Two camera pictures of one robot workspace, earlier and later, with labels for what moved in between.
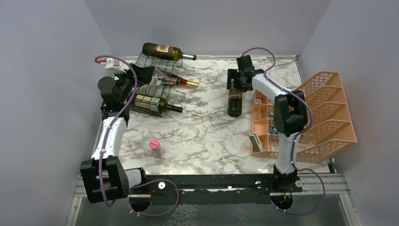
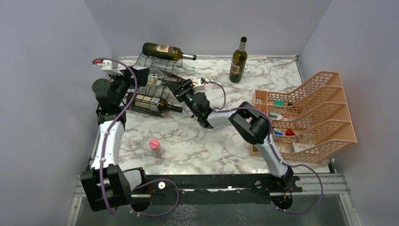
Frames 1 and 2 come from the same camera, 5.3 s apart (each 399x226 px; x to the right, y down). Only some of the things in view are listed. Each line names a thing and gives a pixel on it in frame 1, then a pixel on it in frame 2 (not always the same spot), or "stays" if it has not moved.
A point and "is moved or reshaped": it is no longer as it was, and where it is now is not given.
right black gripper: (233, 74) to (187, 87)
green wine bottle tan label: (235, 102) is moved or reshaped
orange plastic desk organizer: (331, 130) stays
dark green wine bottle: (165, 52) stays
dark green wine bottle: (155, 104) stays
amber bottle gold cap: (178, 81) stays
